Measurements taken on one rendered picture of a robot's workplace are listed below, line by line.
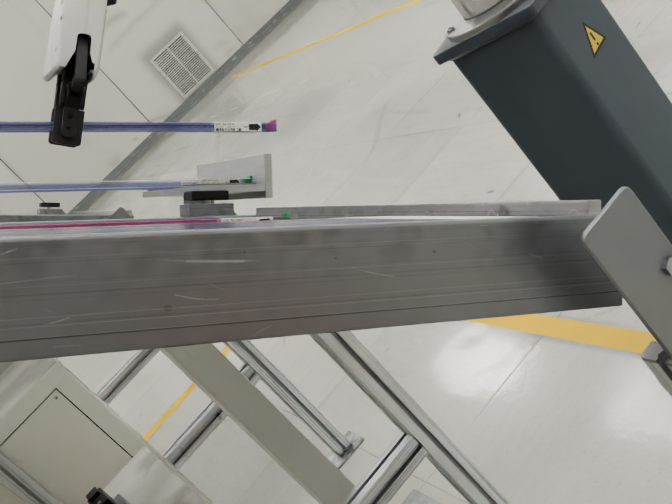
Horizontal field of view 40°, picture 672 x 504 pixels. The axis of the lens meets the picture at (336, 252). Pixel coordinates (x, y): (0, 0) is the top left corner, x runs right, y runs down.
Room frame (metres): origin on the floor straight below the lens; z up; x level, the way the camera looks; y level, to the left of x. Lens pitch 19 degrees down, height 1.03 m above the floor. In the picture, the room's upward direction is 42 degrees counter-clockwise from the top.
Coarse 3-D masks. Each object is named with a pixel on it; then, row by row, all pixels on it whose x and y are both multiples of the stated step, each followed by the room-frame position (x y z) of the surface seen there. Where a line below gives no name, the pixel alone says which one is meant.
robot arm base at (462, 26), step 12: (456, 0) 1.29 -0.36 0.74; (468, 0) 1.27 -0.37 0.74; (480, 0) 1.25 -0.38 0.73; (492, 0) 1.25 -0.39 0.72; (504, 0) 1.24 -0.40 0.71; (516, 0) 1.20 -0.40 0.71; (468, 12) 1.28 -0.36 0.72; (480, 12) 1.26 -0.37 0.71; (492, 12) 1.24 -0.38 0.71; (504, 12) 1.21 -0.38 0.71; (456, 24) 1.32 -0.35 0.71; (468, 24) 1.28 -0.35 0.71; (480, 24) 1.23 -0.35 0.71; (492, 24) 1.22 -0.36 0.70; (456, 36) 1.28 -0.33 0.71; (468, 36) 1.25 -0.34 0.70
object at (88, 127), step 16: (0, 128) 1.07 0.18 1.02; (16, 128) 1.07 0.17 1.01; (32, 128) 1.08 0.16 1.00; (48, 128) 1.08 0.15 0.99; (96, 128) 1.09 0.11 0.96; (112, 128) 1.10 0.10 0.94; (128, 128) 1.10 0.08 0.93; (144, 128) 1.11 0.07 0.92; (160, 128) 1.11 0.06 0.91; (176, 128) 1.11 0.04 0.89; (192, 128) 1.12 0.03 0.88; (208, 128) 1.12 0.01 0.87; (272, 128) 1.14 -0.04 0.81
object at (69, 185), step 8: (0, 184) 1.31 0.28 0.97; (8, 184) 1.32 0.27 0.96; (16, 184) 1.32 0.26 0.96; (24, 184) 1.32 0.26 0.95; (32, 184) 1.32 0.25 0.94; (40, 184) 1.33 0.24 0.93; (48, 184) 1.33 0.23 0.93; (56, 184) 1.33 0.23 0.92; (64, 184) 1.33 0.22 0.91; (72, 184) 1.33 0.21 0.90; (80, 184) 1.34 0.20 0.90; (88, 184) 1.34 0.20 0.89; (96, 184) 1.34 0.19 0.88; (104, 184) 1.34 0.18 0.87; (112, 184) 1.35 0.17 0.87; (120, 184) 1.35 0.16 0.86; (128, 184) 1.35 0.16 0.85; (136, 184) 1.35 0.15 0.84; (144, 184) 1.36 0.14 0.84; (152, 184) 1.36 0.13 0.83; (160, 184) 1.36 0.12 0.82; (168, 184) 1.36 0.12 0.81; (176, 184) 1.37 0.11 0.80; (184, 184) 1.37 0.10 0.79
